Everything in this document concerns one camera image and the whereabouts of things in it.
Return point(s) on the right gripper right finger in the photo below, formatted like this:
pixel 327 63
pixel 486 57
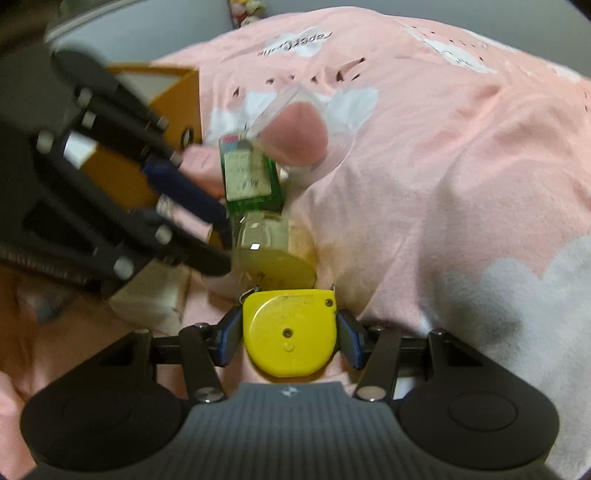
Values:
pixel 374 350

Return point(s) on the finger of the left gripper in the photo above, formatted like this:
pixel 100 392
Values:
pixel 111 116
pixel 152 230

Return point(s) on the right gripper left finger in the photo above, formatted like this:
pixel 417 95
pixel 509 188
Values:
pixel 203 347

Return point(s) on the yellow tape measure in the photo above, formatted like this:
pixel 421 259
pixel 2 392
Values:
pixel 290 333

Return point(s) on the yellow white tube bottle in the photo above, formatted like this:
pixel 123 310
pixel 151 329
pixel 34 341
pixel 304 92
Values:
pixel 269 251

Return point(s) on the pink small box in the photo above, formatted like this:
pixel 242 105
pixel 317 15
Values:
pixel 202 165

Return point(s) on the orange cardboard storage box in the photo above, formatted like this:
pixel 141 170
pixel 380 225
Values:
pixel 172 96

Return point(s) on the green glass bottle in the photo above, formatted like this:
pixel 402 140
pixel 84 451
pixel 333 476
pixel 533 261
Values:
pixel 250 178

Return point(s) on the pink sponge in clear case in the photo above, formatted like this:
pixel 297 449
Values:
pixel 299 133

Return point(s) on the pink cloud-print bedspread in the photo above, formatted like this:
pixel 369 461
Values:
pixel 465 202

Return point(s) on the plush toy hanging stack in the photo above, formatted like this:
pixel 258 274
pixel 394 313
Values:
pixel 244 12

